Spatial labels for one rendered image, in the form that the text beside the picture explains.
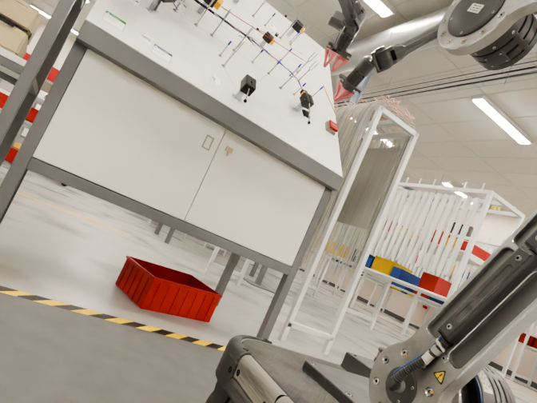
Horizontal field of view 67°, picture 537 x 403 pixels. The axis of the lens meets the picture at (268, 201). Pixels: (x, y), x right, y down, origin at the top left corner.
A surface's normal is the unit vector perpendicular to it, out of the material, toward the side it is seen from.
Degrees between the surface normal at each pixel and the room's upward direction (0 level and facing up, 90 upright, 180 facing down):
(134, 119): 90
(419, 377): 90
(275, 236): 90
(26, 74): 90
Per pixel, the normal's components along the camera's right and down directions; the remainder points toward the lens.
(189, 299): 0.65, 0.22
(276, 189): 0.47, 0.12
